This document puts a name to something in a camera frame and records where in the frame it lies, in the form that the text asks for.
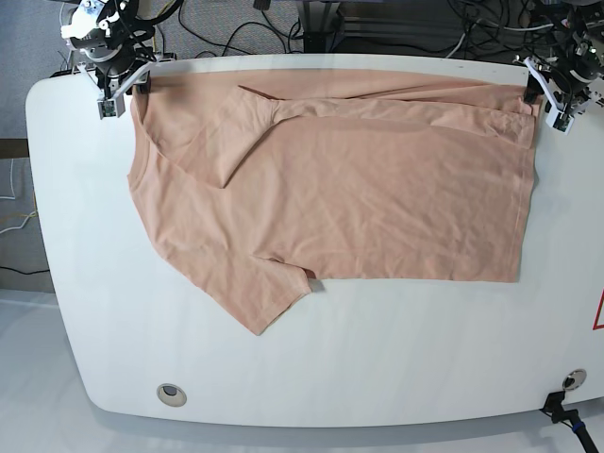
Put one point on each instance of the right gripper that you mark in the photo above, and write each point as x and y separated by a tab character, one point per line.
112	82

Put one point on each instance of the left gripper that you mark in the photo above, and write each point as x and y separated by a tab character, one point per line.
565	86

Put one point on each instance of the peach pink T-shirt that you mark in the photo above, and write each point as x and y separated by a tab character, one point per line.
252	183

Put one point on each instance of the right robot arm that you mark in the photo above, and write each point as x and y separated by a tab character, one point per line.
116	46

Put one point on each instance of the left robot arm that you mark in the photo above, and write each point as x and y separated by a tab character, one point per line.
565	60

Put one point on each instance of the red triangle warning sticker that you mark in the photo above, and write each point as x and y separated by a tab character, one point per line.
598	322

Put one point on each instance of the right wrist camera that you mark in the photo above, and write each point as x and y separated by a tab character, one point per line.
111	107

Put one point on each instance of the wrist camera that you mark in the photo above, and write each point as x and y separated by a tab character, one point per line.
111	107
559	120

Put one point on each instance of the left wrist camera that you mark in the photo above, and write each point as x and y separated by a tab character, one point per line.
559	120

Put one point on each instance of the black equipment frame base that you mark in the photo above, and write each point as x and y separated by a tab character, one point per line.
322	24

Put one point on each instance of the right table cable grommet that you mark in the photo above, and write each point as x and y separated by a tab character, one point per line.
574	380

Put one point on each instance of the table cable grommet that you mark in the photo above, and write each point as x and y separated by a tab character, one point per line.
171	395
574	380

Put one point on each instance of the left table cable grommet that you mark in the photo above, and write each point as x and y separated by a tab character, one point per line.
171	395

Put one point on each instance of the black clamp with cable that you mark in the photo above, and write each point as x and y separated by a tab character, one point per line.
558	414

